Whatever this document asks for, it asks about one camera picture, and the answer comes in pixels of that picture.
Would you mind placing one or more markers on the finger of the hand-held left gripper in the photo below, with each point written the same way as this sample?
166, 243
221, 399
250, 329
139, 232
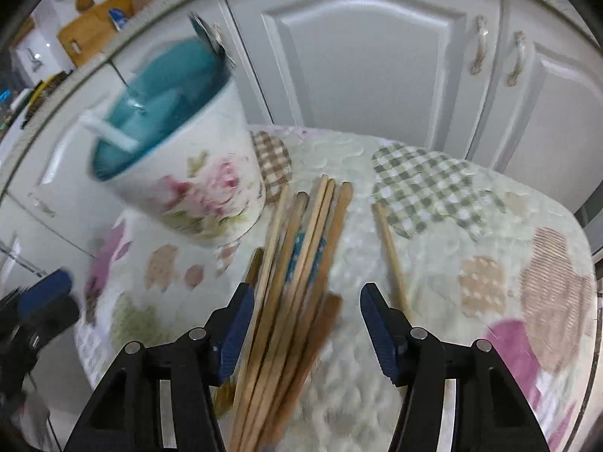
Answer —
44, 292

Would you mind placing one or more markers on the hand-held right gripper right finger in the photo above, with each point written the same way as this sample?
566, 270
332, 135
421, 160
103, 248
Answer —
379, 334

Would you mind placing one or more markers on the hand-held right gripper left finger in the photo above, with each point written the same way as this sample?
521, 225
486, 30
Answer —
238, 334

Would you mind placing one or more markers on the pile of wooden chopsticks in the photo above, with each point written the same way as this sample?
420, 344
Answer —
292, 292

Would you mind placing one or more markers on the light wooden chopstick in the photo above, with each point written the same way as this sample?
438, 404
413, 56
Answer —
391, 259

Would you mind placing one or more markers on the floral utensil holder teal insert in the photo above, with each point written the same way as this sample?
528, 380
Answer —
198, 183

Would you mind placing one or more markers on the curved white cabinet door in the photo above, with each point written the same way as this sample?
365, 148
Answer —
66, 169

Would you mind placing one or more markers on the quilted patchwork table cloth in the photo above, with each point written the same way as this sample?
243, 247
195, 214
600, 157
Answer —
471, 226

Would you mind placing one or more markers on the white plastic utensil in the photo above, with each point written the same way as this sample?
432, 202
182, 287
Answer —
108, 132

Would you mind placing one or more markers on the orange wooden cutting board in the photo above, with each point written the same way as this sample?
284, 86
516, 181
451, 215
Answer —
94, 28

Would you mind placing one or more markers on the blue white package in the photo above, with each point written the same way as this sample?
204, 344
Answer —
118, 18

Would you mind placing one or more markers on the metal spoon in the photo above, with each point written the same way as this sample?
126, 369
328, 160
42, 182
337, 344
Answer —
205, 33

